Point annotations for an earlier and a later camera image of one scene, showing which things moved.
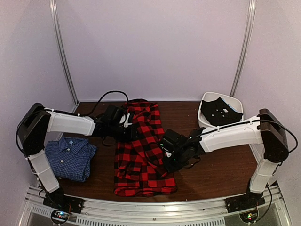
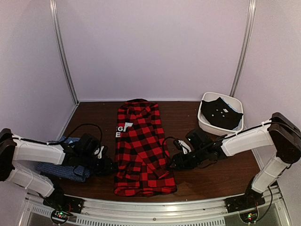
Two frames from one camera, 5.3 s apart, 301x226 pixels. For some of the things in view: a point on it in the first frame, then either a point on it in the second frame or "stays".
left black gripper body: x=121 y=136 -> x=96 y=168
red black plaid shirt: x=140 y=167 stays
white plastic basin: x=209 y=96 stays
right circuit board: x=249 y=217 stays
